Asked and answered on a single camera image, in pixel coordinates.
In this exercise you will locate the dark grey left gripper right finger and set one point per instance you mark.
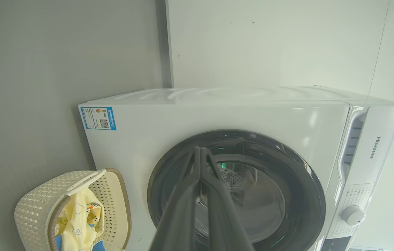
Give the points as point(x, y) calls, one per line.
point(223, 223)

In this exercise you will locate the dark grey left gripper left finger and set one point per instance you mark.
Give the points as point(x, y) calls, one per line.
point(179, 216)

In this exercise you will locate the cream garment with blue trim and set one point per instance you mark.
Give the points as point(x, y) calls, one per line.
point(94, 218)

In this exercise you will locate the washing machine door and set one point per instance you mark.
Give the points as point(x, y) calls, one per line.
point(298, 181)

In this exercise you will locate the cream bear print garment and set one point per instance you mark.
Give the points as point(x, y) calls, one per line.
point(76, 223)

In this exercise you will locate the steel washing machine drum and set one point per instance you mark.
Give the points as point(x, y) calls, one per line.
point(259, 195)

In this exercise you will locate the white front-load washing machine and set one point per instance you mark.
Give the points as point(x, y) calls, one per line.
point(148, 115)

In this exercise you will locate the blue energy label sticker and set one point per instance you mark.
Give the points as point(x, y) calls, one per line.
point(98, 118)

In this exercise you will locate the white control knob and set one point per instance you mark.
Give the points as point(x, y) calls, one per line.
point(353, 215)

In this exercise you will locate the cream perforated laundry basket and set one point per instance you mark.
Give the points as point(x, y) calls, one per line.
point(32, 212)

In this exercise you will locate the white detergent drawer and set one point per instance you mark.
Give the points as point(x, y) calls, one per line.
point(374, 146)

